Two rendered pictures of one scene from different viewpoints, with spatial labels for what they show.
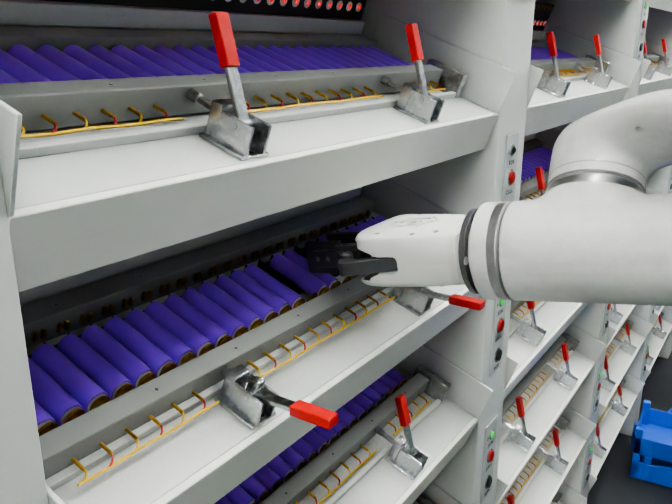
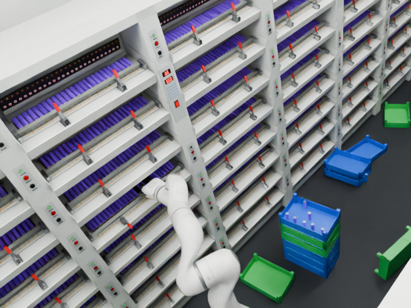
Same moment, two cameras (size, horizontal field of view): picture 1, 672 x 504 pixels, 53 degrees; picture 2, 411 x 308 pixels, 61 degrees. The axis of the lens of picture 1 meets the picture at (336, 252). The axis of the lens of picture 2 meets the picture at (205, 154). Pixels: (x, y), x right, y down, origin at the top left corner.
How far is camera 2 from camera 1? 135 cm
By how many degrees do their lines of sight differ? 30
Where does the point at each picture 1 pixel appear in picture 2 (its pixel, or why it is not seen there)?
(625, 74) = (267, 75)
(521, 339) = (226, 168)
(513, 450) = (232, 192)
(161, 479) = (109, 236)
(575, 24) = not seen: hidden behind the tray
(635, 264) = not seen: hidden behind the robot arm
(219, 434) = (118, 227)
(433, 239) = (150, 194)
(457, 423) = (194, 200)
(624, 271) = not seen: hidden behind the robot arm
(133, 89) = (90, 190)
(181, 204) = (99, 209)
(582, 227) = (164, 199)
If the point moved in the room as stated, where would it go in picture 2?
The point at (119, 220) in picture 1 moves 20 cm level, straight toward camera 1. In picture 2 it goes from (90, 215) to (82, 253)
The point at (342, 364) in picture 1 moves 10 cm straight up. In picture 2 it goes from (144, 209) to (137, 195)
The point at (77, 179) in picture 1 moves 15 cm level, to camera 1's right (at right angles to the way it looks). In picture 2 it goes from (84, 212) to (114, 213)
